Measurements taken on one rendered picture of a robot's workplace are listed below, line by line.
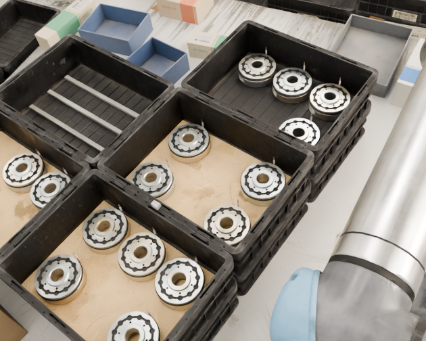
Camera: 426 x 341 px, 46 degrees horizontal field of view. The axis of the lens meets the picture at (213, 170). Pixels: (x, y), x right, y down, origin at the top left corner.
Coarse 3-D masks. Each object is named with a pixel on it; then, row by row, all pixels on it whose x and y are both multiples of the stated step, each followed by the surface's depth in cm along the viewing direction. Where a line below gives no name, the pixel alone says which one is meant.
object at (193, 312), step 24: (72, 192) 109; (48, 216) 106; (168, 216) 103; (24, 240) 103; (0, 264) 101; (24, 288) 97; (216, 288) 95; (48, 312) 94; (192, 312) 91; (72, 336) 90; (168, 336) 89
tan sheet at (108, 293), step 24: (72, 240) 114; (96, 264) 110; (96, 288) 106; (120, 288) 106; (144, 288) 105; (72, 312) 104; (96, 312) 103; (120, 312) 103; (144, 312) 102; (168, 312) 102; (96, 336) 100
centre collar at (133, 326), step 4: (132, 324) 97; (136, 324) 97; (124, 328) 97; (128, 328) 97; (132, 328) 97; (136, 328) 97; (140, 328) 97; (124, 332) 96; (140, 332) 96; (144, 332) 96; (120, 336) 96; (124, 336) 96; (140, 336) 96; (144, 336) 96; (120, 340) 96; (124, 340) 96; (140, 340) 95
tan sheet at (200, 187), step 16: (160, 144) 128; (224, 144) 126; (144, 160) 125; (160, 160) 125; (176, 160) 124; (208, 160) 123; (224, 160) 123; (240, 160) 122; (256, 160) 122; (128, 176) 123; (176, 176) 121; (192, 176) 121; (208, 176) 120; (224, 176) 120; (240, 176) 119; (288, 176) 118; (176, 192) 119; (192, 192) 118; (208, 192) 118; (224, 192) 117; (240, 192) 117; (176, 208) 116; (192, 208) 116; (208, 208) 115; (256, 208) 114
